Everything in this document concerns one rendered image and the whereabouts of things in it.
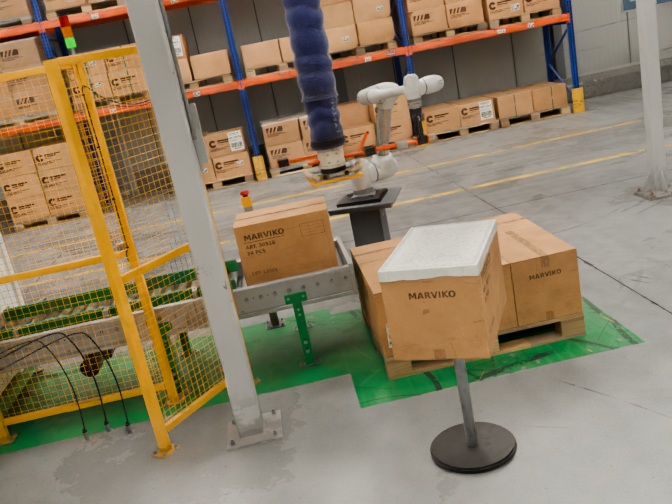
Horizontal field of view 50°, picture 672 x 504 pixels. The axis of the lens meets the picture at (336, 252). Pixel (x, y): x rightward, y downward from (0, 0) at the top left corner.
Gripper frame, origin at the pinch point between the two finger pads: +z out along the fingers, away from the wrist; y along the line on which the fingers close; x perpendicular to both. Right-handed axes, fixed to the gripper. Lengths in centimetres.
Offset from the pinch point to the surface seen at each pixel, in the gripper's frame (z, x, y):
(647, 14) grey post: -40, 246, -154
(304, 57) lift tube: -65, -64, 11
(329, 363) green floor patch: 122, -90, 41
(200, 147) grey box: -34, -131, 96
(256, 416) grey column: 109, -135, 111
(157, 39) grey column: -87, -137, 112
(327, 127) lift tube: -21, -59, 12
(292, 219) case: 29, -93, 22
